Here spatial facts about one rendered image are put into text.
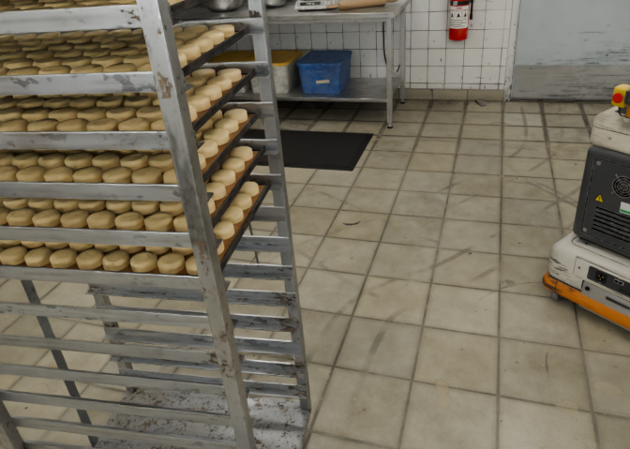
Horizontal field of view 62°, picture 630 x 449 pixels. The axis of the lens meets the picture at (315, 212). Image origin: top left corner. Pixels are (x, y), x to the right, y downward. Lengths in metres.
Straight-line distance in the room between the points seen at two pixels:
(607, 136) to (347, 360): 1.26
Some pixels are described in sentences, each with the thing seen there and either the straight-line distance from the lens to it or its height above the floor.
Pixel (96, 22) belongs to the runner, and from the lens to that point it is 0.83.
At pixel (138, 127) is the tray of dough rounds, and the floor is 1.24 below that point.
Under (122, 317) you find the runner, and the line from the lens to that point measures 1.10.
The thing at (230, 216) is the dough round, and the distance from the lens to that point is 1.14.
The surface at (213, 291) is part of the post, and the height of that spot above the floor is 0.97.
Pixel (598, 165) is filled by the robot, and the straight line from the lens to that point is 2.23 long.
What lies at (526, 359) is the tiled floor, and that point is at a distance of 2.21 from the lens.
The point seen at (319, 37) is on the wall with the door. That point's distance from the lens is 5.03.
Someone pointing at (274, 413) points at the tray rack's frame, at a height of 0.15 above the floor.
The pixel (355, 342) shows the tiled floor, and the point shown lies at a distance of 2.21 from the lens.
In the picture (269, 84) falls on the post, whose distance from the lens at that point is 1.21.
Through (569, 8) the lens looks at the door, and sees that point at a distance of 4.83.
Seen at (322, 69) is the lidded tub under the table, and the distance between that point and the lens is 4.40.
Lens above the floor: 1.51
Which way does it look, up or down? 29 degrees down
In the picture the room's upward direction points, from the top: 5 degrees counter-clockwise
